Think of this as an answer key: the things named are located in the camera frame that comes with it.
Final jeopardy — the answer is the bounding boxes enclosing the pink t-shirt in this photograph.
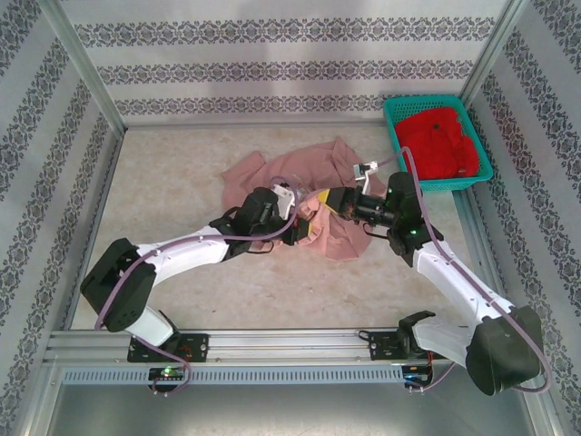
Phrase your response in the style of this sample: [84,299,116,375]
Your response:
[220,139,378,263]

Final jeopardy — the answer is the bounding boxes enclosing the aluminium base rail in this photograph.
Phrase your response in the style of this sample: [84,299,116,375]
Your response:
[44,329,459,364]

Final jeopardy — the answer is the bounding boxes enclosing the aluminium back frame rail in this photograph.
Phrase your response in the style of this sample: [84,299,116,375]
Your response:
[121,118,387,132]

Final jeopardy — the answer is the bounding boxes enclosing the red cloth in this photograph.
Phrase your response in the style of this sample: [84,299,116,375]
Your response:
[393,106,482,181]

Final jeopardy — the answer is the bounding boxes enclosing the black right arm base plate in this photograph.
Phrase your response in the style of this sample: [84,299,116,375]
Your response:
[368,330,450,362]

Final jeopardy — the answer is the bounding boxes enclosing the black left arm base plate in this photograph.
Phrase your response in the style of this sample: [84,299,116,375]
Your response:
[127,332,211,363]

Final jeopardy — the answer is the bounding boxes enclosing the aluminium frame post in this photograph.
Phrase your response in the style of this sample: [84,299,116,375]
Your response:
[38,0,127,133]
[458,0,532,108]

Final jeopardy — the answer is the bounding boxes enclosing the teal plastic basket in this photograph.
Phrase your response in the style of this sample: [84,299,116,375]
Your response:
[383,94,495,194]

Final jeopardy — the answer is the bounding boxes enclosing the grey slotted cable duct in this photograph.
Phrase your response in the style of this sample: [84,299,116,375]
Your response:
[61,365,408,386]

